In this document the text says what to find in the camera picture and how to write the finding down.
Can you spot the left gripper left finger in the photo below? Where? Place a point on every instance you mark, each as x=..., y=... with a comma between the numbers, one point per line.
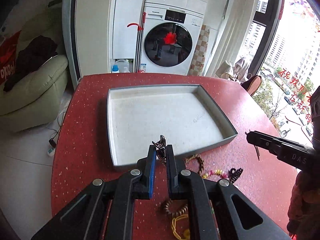
x=143, y=186

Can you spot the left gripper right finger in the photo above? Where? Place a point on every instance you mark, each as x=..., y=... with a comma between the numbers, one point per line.
x=173, y=167

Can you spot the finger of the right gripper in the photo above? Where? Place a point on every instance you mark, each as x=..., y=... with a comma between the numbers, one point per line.
x=268, y=142

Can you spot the silver hair clip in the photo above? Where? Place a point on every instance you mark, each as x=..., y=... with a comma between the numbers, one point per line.
x=160, y=149

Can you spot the black claw hair clip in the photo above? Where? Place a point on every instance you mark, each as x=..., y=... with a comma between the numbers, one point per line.
x=234, y=174

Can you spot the grey jewelry tray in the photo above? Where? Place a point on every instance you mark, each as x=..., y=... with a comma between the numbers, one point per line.
x=186, y=115

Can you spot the beige clothes pile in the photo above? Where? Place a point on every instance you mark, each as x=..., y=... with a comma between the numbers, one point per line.
x=234, y=71

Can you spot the checkered fabric roll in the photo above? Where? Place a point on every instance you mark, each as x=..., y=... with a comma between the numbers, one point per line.
x=197, y=63

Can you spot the blue capped bottle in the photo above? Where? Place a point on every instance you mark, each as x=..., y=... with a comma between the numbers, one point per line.
x=115, y=69

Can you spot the white detergent jug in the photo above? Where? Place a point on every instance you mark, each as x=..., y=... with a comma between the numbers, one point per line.
x=123, y=65

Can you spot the light green sofa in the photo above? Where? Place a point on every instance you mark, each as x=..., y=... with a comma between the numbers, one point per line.
x=35, y=99

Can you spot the white washing machine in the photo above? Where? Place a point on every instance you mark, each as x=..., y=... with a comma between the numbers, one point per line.
x=169, y=39

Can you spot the white curtain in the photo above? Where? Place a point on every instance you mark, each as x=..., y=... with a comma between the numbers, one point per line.
x=238, y=18

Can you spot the black clothing on sofa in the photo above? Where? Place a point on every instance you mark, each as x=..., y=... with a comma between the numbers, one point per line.
x=30, y=59

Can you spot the red printed cloth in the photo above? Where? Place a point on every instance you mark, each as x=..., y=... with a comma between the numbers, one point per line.
x=8, y=57

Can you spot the red handled mop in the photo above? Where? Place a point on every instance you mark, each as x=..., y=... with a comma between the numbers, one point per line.
x=139, y=44

